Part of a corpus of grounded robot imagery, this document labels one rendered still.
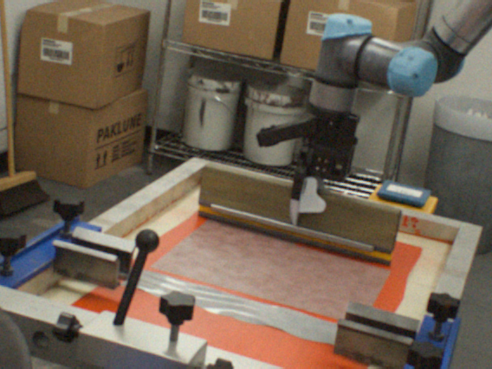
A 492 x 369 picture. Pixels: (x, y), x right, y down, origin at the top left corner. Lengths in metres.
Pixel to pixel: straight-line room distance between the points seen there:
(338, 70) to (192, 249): 0.38
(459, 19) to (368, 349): 0.59
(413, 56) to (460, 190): 3.00
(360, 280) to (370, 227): 0.10
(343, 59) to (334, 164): 0.18
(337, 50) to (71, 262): 0.54
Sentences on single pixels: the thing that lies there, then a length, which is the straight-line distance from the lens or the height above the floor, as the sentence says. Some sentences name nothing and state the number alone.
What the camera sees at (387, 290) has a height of 0.95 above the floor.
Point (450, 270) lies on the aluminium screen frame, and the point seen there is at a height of 0.99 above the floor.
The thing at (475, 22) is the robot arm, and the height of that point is 1.37.
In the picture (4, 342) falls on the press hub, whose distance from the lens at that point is 0.52.
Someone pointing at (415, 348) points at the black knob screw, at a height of 1.06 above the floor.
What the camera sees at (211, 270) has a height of 0.95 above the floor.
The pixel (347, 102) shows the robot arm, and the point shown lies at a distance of 1.58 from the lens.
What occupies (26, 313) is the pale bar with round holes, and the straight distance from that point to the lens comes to 1.13.
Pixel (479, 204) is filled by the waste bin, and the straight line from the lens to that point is 4.51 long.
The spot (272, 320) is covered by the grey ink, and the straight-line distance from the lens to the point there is 1.37.
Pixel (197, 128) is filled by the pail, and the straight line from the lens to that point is 4.88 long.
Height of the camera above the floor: 1.56
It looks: 18 degrees down
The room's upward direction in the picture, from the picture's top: 9 degrees clockwise
